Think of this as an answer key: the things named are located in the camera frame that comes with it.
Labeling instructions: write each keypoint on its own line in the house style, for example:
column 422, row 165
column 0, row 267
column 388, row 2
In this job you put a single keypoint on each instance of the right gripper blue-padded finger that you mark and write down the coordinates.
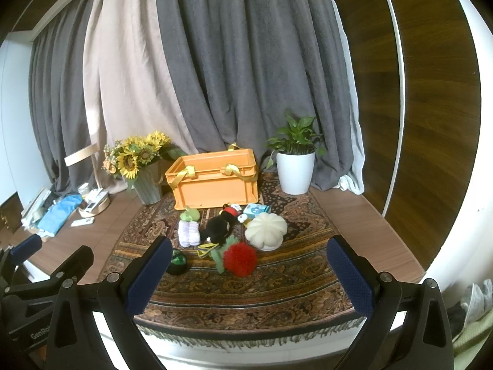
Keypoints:
column 12, row 257

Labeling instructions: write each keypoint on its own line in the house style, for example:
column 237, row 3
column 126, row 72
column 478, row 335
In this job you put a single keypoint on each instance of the white pumpkin plush cushion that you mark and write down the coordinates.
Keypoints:
column 266, row 231

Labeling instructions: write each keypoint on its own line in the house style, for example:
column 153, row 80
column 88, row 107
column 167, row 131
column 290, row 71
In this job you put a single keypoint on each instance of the black plush toy red hat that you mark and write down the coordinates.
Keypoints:
column 218, row 228

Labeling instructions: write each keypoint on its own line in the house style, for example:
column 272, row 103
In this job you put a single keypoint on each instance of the artificial sunflower bouquet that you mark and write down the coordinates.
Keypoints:
column 128, row 157

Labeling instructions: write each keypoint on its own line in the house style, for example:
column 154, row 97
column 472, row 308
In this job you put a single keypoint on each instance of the dark green round toy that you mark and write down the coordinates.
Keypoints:
column 178, row 264

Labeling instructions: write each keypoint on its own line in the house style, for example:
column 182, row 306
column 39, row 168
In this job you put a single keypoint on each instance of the left grey curtain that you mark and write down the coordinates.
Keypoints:
column 56, row 96

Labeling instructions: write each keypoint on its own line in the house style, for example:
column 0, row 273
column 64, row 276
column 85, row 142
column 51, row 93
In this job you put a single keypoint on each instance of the patterned oriental rug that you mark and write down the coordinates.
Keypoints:
column 246, row 297

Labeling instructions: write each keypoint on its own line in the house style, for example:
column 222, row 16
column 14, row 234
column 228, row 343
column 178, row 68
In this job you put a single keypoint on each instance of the orange plastic storage crate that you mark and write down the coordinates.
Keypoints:
column 210, row 180

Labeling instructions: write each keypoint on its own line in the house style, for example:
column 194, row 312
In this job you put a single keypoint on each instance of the beige curtain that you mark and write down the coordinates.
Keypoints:
column 128, row 88

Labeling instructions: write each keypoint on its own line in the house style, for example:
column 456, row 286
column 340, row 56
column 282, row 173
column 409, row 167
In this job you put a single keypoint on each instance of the grey ribbed vase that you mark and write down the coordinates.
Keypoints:
column 148, row 184

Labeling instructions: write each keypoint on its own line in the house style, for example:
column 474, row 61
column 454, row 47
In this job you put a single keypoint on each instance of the gold desk lamp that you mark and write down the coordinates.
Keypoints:
column 95, row 198

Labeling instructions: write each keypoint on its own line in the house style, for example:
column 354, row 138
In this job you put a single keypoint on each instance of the blue cloth bundle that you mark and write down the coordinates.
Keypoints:
column 57, row 215

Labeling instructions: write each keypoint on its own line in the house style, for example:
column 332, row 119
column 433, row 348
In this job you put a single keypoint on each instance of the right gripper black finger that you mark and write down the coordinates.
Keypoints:
column 75, row 266

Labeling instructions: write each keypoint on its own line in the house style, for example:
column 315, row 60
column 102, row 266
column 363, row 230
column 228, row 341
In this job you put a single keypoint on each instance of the white remote control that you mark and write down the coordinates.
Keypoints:
column 82, row 222

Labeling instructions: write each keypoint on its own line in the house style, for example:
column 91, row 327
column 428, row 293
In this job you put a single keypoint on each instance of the red fluffy pompom toy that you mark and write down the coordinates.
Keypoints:
column 240, row 259

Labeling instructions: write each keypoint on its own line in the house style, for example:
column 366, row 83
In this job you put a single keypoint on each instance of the white sheer curtain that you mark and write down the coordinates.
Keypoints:
column 353, row 181

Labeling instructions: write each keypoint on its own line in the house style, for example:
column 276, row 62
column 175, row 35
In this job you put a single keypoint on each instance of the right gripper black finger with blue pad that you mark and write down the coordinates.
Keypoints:
column 121, row 297
column 425, row 338

